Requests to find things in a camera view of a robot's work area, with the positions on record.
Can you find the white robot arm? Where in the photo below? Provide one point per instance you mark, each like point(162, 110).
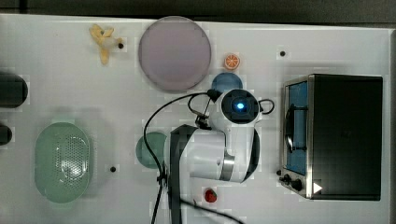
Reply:
point(229, 150)

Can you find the grey round plate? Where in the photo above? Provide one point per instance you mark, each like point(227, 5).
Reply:
point(174, 53)

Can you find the blue bowl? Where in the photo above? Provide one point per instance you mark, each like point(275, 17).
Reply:
point(226, 81)

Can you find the orange slice toy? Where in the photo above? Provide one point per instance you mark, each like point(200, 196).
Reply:
point(231, 61)

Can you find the red strawberry toy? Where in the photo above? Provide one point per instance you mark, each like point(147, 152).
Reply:
point(210, 196)

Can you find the black toaster oven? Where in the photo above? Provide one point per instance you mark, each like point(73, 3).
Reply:
point(332, 137)

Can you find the green oval colander basket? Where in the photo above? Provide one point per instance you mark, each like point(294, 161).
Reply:
point(62, 162)

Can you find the black cylinder on stand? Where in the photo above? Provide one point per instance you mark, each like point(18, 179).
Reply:
point(13, 91)

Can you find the green cup with handle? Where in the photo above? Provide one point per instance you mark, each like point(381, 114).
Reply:
point(150, 148)

